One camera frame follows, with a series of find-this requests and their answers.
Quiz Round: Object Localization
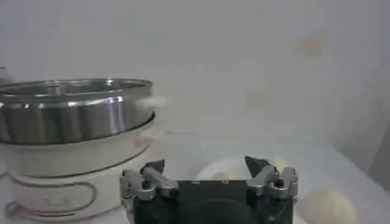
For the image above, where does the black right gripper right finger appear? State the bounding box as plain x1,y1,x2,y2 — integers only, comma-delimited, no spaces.
244,155,299,200

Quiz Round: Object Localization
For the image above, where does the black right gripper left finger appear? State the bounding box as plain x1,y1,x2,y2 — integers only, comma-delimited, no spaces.
119,159,180,202

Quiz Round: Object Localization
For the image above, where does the white steamed bun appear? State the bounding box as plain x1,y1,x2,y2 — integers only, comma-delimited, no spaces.
299,187,358,224

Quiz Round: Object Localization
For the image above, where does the steel steamer pot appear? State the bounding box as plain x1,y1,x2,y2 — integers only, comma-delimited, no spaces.
0,77,157,222

